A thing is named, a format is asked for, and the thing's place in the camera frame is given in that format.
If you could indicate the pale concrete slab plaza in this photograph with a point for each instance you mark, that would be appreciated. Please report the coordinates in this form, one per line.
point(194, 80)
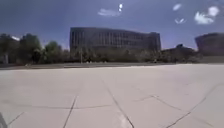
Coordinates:
point(110, 86)

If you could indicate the wide grey multi-storey building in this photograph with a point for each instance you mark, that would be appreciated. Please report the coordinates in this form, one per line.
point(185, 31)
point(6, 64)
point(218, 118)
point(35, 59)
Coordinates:
point(113, 40)

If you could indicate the low dark building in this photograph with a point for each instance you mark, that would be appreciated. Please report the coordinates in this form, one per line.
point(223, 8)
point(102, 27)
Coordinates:
point(180, 52)

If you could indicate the row of green trees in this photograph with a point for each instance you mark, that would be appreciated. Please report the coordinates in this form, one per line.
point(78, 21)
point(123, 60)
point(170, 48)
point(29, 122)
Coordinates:
point(33, 50)

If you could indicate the dark grey angular building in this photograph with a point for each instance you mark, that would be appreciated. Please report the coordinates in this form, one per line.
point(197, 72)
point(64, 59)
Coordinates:
point(210, 43)

